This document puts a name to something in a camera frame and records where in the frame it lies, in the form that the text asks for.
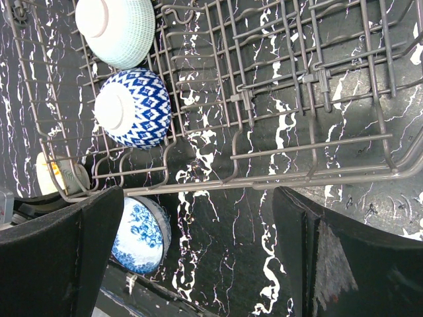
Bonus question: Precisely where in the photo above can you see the red diamond pattern bowl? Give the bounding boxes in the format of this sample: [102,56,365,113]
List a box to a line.
[94,68,171,149]

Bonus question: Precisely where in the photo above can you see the blue rose pattern bowl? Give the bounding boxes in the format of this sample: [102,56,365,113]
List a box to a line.
[112,196,172,274]

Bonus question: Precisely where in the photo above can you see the green line pattern bowl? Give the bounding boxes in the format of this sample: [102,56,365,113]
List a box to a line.
[75,0,156,70]

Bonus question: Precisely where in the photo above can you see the grey wire dish rack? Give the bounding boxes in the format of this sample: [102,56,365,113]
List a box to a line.
[1,1,422,202]

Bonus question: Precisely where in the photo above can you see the yellow flower pattern bowl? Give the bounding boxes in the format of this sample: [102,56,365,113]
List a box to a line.
[36,152,91,195]

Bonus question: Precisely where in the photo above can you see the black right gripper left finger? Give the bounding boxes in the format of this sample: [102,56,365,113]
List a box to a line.
[1,186,124,316]

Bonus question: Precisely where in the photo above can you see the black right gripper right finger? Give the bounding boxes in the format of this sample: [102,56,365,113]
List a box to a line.
[272,187,422,316]

